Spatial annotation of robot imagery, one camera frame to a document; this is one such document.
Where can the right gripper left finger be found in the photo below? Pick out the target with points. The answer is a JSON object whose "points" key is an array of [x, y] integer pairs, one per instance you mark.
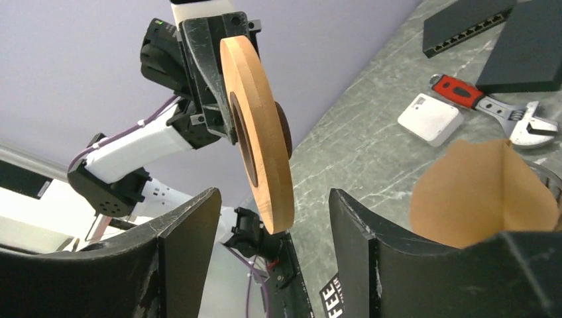
{"points": [[156, 269]]}

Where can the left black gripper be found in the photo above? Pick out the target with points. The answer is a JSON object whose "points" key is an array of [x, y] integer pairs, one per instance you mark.
{"points": [[184, 56]]}

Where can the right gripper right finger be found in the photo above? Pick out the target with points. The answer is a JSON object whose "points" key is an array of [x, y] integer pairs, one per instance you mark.
{"points": [[386, 270]]}

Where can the brown paper coffee filter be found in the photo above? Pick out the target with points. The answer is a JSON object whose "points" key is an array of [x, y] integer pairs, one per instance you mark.
{"points": [[477, 190]]}

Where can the grey ribbed glass dripper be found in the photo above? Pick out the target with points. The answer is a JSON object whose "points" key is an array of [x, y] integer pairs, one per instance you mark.
{"points": [[552, 182]]}

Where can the orange coffee filter box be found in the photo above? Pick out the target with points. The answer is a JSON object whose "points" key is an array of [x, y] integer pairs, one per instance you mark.
{"points": [[332, 300]]}

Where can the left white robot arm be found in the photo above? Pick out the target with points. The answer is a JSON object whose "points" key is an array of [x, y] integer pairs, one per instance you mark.
{"points": [[110, 173]]}

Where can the white square adapter box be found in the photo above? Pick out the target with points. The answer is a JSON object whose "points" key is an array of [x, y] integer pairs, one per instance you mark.
{"points": [[430, 119]]}

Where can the black flat box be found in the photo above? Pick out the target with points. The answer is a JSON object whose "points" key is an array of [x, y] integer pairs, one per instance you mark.
{"points": [[527, 54]]}

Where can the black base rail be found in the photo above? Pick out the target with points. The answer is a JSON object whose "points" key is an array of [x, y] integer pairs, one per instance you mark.
{"points": [[273, 267]]}

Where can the red handled adjustable wrench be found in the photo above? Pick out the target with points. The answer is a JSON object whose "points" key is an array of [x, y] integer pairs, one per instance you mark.
{"points": [[520, 123]]}

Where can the black network switch box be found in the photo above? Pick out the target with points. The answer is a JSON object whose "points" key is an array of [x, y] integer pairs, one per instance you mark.
{"points": [[461, 21]]}

